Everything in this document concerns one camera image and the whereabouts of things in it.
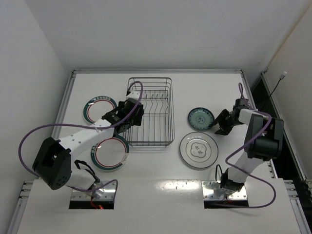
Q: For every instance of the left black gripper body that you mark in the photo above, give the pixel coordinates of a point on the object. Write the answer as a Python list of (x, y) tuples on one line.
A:
[(136, 113)]

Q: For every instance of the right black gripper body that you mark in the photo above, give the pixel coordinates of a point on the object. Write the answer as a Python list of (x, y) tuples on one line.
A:
[(225, 121)]

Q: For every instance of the small blue patterned plate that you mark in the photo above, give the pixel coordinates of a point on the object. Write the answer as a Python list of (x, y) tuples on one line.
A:
[(200, 119)]

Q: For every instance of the white grey rimmed plate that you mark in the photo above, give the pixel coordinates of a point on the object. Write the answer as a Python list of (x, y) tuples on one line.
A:
[(199, 150)]

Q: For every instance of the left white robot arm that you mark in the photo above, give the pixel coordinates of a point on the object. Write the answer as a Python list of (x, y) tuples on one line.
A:
[(57, 160)]

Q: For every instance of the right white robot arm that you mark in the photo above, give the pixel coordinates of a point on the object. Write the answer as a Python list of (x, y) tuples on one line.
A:
[(263, 142)]

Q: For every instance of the far green red rimmed plate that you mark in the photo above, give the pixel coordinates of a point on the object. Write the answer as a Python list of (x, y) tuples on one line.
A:
[(96, 107)]

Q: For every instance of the green red rimmed plate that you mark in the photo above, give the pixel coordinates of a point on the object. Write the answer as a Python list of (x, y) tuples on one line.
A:
[(96, 107), (110, 154)]

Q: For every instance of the near green red rimmed plate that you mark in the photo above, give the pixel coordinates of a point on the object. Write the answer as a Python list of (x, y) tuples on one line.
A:
[(110, 154)]

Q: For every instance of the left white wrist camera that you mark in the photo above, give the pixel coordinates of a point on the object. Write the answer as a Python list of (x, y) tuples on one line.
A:
[(133, 95)]

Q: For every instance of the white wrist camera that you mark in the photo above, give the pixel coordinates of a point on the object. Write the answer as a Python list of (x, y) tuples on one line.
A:
[(245, 116), (133, 95)]

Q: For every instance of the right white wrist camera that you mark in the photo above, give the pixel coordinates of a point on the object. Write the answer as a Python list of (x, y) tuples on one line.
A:
[(245, 116)]

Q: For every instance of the metal wire dish rack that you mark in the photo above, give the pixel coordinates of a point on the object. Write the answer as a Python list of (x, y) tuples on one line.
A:
[(157, 128)]

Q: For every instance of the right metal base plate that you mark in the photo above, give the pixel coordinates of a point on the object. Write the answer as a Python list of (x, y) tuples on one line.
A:
[(212, 192)]

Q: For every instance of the metal base plate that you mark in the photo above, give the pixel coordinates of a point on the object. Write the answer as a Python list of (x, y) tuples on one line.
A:
[(106, 193), (212, 192)]

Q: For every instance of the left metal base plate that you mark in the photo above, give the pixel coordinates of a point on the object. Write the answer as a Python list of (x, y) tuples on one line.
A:
[(106, 193)]

